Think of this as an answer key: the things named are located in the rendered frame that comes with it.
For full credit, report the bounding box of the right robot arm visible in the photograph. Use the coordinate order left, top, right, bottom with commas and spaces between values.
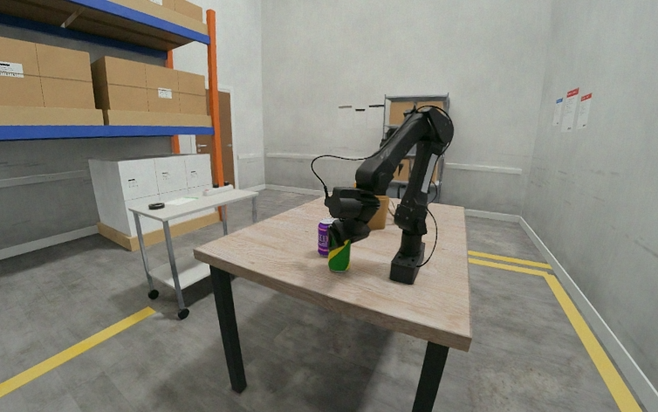
380, 127, 428, 207

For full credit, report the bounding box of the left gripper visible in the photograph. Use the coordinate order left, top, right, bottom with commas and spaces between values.
326, 217, 371, 251

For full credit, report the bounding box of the tan bag with white handle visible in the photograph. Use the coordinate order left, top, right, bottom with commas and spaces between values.
367, 196, 394, 230

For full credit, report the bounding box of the purple drink can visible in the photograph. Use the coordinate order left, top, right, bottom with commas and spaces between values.
318, 218, 335, 258

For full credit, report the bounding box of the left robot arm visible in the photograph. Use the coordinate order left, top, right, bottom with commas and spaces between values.
324, 107, 454, 271

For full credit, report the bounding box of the green and yellow drink can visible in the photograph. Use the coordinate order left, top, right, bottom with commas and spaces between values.
328, 239, 351, 272

